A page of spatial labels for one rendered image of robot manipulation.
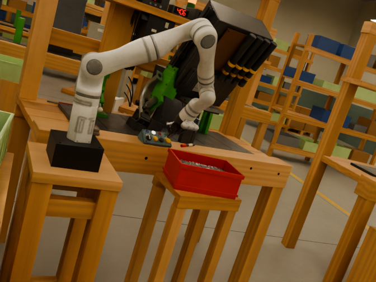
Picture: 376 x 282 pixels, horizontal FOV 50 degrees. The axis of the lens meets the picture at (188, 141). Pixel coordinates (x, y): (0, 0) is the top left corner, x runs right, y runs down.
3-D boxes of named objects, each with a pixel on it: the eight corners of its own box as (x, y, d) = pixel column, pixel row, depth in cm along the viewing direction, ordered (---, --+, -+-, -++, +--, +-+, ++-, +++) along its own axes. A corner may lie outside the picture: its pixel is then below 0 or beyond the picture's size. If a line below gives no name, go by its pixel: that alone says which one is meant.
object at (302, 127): (301, 131, 1256) (309, 108, 1240) (316, 139, 1184) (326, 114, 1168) (269, 123, 1208) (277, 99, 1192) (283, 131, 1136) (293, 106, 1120)
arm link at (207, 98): (199, 121, 182) (197, 107, 188) (219, 100, 172) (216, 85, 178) (186, 116, 179) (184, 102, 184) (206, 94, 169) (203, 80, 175)
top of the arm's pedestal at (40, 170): (120, 192, 151) (123, 182, 150) (30, 182, 136) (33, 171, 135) (102, 160, 178) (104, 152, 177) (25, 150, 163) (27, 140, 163)
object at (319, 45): (370, 179, 800) (417, 67, 751) (266, 157, 710) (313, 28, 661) (351, 169, 849) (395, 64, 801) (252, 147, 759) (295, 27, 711)
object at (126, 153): (284, 188, 249) (292, 166, 246) (31, 163, 168) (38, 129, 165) (269, 179, 261) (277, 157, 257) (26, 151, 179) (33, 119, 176)
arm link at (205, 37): (220, 82, 167) (212, 69, 172) (219, 28, 146) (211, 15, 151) (200, 89, 165) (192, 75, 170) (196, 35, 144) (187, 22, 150)
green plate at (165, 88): (169, 109, 218) (188, 74, 217) (157, 102, 213) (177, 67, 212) (160, 103, 227) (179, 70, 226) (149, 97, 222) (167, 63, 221)
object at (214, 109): (221, 116, 214) (224, 111, 214) (197, 111, 206) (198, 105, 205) (187, 98, 246) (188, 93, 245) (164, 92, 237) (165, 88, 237)
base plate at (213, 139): (253, 156, 247) (254, 154, 247) (76, 130, 187) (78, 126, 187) (216, 135, 281) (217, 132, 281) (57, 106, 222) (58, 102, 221)
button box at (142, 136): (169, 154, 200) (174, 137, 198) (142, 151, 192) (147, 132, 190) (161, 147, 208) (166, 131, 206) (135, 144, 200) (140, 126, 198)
